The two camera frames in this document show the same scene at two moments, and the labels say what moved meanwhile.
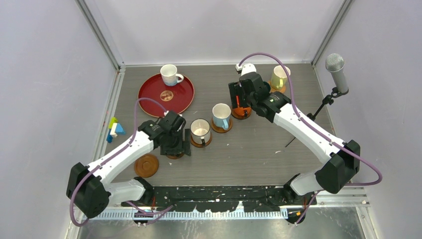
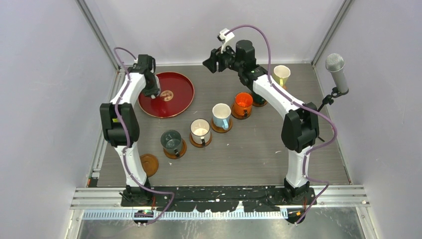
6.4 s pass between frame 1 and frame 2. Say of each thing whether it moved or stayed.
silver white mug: stayed
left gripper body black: moved
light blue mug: stayed
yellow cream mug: stayed
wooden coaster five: stayed
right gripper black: moved
